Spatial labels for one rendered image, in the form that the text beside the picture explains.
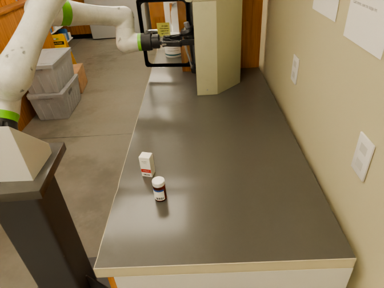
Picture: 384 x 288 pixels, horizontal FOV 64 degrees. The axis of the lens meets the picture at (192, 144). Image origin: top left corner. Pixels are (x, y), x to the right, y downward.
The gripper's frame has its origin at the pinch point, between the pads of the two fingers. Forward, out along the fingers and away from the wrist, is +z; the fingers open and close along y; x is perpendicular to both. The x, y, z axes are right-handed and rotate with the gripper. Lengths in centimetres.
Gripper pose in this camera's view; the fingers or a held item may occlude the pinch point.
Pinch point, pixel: (190, 39)
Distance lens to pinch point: 175.5
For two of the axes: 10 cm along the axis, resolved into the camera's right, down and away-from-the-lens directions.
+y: 0.0, -5.6, 8.3
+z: 10.0, -0.4, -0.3
